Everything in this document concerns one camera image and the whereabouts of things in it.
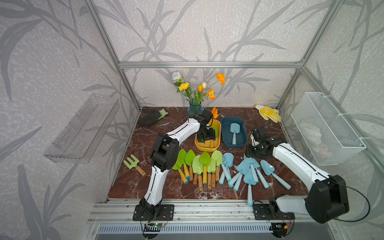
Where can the white wire mesh basket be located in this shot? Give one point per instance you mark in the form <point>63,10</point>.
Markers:
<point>329,136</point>

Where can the blue plastic shovel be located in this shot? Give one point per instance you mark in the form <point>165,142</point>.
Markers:
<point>238,180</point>
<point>243,169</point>
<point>249,180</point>
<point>256,173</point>
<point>270,171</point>

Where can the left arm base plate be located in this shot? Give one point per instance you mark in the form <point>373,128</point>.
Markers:
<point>154,213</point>

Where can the glass flower vase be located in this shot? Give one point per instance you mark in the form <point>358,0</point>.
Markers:
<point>194,108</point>

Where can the blue plastic shovel front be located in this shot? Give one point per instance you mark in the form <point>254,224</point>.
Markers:
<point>249,180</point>

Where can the yellow dotted work glove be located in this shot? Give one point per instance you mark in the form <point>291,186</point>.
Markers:
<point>268,113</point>

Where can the green rake wooden handle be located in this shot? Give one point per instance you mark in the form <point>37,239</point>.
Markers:
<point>133,162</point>

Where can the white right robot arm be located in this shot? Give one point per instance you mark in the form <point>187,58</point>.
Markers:
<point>327,198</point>

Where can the clear plastic wall shelf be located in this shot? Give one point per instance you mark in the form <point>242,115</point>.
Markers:
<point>79,140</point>

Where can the yellow storage box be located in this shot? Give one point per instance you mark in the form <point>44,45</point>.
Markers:
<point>210,145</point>

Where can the dark teal storage box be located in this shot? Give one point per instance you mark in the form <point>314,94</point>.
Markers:
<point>242,138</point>

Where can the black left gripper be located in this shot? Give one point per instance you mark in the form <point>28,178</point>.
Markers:
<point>212,136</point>

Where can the artificial flower bouquet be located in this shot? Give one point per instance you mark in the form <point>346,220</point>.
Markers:
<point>199,93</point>

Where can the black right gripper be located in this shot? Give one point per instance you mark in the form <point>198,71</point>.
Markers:
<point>248,153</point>

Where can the green pointed shovel yellow handle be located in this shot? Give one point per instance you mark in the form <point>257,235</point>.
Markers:
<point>205,160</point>

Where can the light green shovel wooden handle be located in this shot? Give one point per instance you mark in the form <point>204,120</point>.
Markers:
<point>211,169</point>

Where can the aluminium frame rail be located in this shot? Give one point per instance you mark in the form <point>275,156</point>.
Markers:
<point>121,211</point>

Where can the black green work glove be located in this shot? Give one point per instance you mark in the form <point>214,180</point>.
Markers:
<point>151,117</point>

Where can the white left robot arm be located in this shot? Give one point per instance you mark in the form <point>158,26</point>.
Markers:
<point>165,151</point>

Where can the blue shovel pair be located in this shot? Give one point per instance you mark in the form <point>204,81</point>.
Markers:
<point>228,159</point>
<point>222,178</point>

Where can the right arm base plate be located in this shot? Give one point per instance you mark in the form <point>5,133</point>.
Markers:
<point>270,212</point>

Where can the light green square shovel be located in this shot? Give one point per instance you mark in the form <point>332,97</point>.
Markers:
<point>198,169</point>

